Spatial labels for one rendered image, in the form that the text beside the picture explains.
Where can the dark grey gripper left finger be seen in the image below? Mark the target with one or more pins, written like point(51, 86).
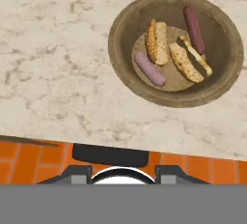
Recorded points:
point(78, 173)

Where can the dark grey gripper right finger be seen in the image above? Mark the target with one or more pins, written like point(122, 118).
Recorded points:
point(167, 173)

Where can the light purple sausage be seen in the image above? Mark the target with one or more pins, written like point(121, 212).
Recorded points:
point(149, 69)

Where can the open toasted hot dog bun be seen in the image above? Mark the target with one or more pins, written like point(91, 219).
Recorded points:
point(189, 61)

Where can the brown wooden bowl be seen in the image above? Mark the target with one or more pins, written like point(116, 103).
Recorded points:
point(128, 60)

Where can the closed golden hot dog bun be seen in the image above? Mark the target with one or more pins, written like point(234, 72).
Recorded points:
point(157, 42)

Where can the dark red sausage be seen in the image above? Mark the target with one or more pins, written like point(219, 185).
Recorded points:
point(194, 30)

